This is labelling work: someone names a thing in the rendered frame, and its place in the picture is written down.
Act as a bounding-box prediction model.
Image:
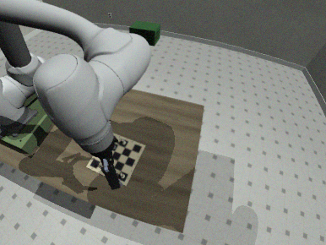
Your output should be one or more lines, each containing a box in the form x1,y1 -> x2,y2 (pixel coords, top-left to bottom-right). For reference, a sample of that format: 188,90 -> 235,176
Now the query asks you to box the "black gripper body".
90,138 -> 115,163

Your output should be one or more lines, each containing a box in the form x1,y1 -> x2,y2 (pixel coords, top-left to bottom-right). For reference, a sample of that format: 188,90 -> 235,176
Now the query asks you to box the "cream chessboard with black squares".
86,133 -> 145,186

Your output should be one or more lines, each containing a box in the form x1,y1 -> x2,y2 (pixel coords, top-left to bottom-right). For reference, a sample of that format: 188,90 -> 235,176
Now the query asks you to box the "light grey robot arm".
0,0 -> 151,153

